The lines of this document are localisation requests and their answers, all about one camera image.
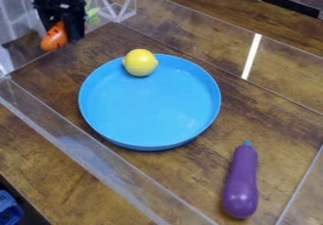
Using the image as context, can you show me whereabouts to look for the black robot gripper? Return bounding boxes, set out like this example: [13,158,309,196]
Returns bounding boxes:
[33,0,85,43]

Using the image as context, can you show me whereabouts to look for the orange toy carrot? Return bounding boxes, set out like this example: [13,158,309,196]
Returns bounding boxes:
[38,0,102,53]

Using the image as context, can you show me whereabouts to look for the white patterned curtain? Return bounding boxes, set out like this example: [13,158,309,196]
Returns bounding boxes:
[0,0,110,44]

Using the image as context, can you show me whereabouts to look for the yellow toy lemon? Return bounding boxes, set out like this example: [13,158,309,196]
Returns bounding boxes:
[122,49,157,77]

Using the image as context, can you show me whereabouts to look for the blue round plate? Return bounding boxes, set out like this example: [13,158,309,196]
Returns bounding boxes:
[78,54,221,151]

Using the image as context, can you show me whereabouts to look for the blue plastic object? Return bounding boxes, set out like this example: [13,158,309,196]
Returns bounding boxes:
[0,190,23,225]

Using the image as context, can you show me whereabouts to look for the purple toy eggplant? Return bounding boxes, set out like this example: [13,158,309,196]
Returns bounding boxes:
[221,141,258,219]

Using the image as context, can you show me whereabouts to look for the clear acrylic tray enclosure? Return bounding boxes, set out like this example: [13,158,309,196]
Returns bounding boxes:
[0,0,323,225]

